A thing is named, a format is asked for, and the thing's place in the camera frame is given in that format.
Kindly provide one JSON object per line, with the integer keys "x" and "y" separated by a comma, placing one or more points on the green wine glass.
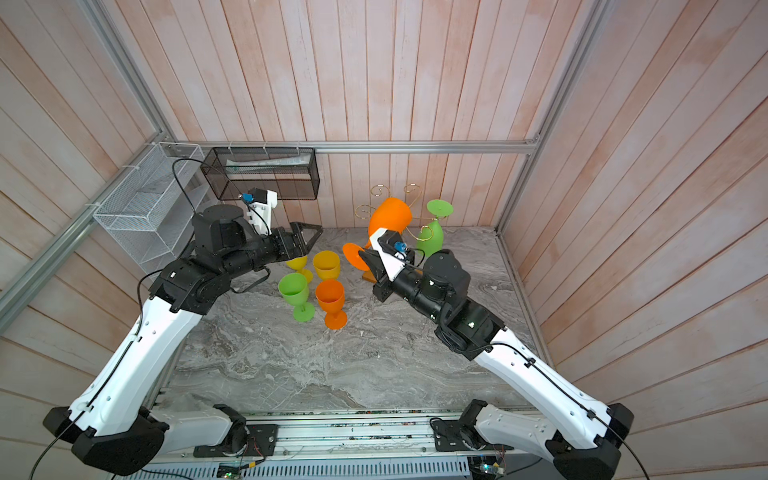
{"x": 431, "y": 236}
{"x": 294, "y": 288}

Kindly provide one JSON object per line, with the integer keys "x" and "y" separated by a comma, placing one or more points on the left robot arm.
{"x": 107, "y": 426}

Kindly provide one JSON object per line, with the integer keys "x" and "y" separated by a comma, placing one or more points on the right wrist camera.
{"x": 390, "y": 249}

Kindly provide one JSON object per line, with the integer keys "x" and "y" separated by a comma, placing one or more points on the orange wooden rack base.
{"x": 368, "y": 276}

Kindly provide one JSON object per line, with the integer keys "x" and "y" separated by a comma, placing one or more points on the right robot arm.
{"x": 439, "y": 291}

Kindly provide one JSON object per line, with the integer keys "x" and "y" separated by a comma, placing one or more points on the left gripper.
{"x": 301, "y": 248}

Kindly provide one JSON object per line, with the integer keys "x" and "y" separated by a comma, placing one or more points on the yellow wine glass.
{"x": 327, "y": 265}
{"x": 299, "y": 265}

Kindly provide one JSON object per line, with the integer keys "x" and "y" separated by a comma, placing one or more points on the white mesh shelf organizer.
{"x": 149, "y": 213}

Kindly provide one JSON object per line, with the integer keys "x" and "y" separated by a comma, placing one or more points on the aluminium mounting rail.
{"x": 405, "y": 434}

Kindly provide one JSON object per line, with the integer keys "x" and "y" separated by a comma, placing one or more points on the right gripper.
{"x": 385, "y": 292}

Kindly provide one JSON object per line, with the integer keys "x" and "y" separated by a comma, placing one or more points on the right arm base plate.
{"x": 452, "y": 436}

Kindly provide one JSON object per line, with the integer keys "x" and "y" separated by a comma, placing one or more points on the black mesh wall basket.
{"x": 291, "y": 172}

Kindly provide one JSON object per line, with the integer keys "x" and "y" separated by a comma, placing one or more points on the orange wine glass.
{"x": 393, "y": 214}
{"x": 330, "y": 295}

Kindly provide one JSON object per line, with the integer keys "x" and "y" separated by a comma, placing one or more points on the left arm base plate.
{"x": 257, "y": 440}

